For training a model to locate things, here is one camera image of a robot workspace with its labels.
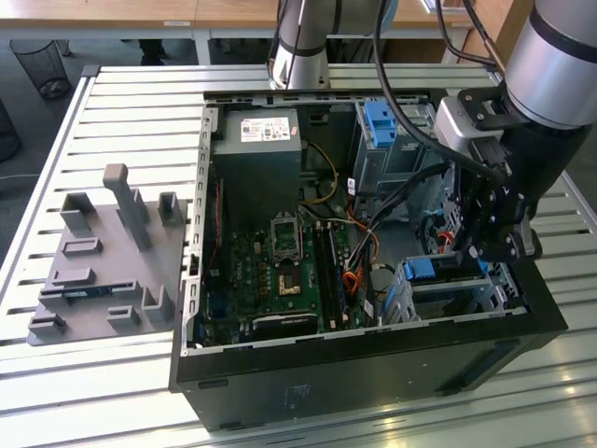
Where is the hard disk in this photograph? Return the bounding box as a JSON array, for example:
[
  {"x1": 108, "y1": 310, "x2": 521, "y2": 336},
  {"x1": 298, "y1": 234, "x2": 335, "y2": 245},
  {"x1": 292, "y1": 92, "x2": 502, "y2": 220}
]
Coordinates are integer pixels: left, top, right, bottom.
[{"x1": 401, "y1": 256, "x2": 491, "y2": 284}]

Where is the metal disk bay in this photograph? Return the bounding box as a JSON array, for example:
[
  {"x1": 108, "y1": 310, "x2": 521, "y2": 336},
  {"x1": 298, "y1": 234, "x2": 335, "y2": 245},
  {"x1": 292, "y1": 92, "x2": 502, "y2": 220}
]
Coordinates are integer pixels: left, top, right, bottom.
[{"x1": 382, "y1": 254, "x2": 528, "y2": 323}]

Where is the metal drive cage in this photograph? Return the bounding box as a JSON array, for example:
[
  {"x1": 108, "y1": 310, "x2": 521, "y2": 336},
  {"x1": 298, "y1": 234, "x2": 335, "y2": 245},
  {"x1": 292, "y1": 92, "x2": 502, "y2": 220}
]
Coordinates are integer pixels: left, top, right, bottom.
[{"x1": 353, "y1": 100, "x2": 457, "y2": 197}]

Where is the wooden cabinet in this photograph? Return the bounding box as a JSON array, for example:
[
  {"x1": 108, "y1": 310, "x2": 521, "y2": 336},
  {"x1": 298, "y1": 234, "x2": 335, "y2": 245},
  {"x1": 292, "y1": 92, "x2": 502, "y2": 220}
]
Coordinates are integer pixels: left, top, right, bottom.
[{"x1": 459, "y1": 0, "x2": 531, "y2": 65}]

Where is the blue drive latch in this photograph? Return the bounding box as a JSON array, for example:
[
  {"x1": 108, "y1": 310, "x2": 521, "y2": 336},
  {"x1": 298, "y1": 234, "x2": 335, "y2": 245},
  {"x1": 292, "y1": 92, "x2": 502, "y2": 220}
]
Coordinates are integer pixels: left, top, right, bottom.
[{"x1": 365, "y1": 101, "x2": 397, "y2": 149}]

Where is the black RAM stick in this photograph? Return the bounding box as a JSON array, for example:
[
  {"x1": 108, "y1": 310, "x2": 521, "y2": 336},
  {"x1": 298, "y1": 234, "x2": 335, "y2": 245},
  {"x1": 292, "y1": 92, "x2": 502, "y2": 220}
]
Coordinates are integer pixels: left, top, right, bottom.
[{"x1": 327, "y1": 223, "x2": 350, "y2": 324}]

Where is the CPU socket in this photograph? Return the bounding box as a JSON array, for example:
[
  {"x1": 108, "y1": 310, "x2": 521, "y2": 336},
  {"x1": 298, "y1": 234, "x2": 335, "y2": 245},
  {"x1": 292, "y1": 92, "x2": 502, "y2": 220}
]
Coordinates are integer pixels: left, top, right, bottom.
[{"x1": 270, "y1": 212, "x2": 304, "y2": 262}]

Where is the black open PC case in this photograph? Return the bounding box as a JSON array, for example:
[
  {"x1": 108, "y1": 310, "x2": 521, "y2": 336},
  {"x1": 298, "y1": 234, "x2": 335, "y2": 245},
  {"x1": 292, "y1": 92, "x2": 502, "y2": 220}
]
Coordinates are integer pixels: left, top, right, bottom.
[{"x1": 168, "y1": 88, "x2": 569, "y2": 433}]

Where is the grey power supply unit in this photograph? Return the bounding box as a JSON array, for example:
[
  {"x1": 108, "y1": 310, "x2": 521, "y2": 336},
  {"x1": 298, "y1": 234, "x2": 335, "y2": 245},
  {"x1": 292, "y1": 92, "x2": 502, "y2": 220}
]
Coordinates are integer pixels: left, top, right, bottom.
[{"x1": 212, "y1": 109, "x2": 304, "y2": 234}]

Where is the black graphics card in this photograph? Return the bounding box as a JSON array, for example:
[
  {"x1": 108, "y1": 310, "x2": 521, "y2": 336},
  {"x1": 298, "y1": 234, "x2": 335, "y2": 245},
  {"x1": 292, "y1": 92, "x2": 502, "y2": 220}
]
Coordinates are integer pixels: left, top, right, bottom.
[{"x1": 251, "y1": 311, "x2": 324, "y2": 341}]

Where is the green motherboard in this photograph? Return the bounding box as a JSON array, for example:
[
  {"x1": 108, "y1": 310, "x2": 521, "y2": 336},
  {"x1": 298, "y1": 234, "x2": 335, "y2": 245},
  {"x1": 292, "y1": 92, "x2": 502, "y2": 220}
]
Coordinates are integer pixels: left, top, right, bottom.
[{"x1": 195, "y1": 209, "x2": 374, "y2": 346}]

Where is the grey parts rack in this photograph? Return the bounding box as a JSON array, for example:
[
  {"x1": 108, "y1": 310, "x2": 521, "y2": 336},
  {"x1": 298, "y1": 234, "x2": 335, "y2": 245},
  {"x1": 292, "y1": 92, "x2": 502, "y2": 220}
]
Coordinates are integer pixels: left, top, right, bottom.
[{"x1": 26, "y1": 162, "x2": 190, "y2": 346}]

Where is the RAM stick with blue label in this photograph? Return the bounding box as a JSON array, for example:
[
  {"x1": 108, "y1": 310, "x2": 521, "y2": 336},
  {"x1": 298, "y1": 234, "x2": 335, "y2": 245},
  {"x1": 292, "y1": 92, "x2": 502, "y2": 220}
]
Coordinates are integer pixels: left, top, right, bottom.
[{"x1": 60, "y1": 287, "x2": 113, "y2": 301}]

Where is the black mesh wastebasket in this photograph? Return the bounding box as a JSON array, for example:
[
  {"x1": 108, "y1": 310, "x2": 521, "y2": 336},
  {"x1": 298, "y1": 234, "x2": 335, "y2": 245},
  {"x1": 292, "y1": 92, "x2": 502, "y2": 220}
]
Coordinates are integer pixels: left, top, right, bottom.
[{"x1": 8, "y1": 39, "x2": 71, "y2": 99}]

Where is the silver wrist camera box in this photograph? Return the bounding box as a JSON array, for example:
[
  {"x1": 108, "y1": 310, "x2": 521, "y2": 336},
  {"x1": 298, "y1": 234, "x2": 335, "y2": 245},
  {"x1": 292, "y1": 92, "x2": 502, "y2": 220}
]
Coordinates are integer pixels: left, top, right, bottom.
[{"x1": 433, "y1": 95, "x2": 507, "y2": 158}]

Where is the red wire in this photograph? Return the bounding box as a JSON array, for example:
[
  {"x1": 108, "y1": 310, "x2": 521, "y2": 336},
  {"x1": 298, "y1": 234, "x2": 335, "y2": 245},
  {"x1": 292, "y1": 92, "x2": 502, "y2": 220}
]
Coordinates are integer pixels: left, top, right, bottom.
[{"x1": 436, "y1": 221, "x2": 461, "y2": 246}]

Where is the black wire bundle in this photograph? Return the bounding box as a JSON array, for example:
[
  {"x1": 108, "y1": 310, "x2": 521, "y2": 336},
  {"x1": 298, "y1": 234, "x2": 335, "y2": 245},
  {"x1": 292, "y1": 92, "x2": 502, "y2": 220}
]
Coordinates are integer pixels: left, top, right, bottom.
[{"x1": 347, "y1": 162, "x2": 456, "y2": 272}]

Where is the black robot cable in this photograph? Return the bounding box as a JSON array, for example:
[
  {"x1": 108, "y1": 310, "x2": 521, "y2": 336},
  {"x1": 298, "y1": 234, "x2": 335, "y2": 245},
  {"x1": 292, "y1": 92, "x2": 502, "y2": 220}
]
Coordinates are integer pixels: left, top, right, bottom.
[{"x1": 372, "y1": 0, "x2": 509, "y2": 181}]

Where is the yellow wire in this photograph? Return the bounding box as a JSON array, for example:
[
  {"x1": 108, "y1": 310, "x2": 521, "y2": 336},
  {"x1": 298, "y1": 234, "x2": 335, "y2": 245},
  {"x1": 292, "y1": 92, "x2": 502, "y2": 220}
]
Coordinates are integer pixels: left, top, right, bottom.
[{"x1": 298, "y1": 141, "x2": 340, "y2": 206}]

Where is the orange wire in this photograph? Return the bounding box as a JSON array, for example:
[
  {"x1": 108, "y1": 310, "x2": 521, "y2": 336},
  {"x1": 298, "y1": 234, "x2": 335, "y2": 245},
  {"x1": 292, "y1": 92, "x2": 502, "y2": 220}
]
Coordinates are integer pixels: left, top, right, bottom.
[{"x1": 342, "y1": 231, "x2": 382, "y2": 298}]

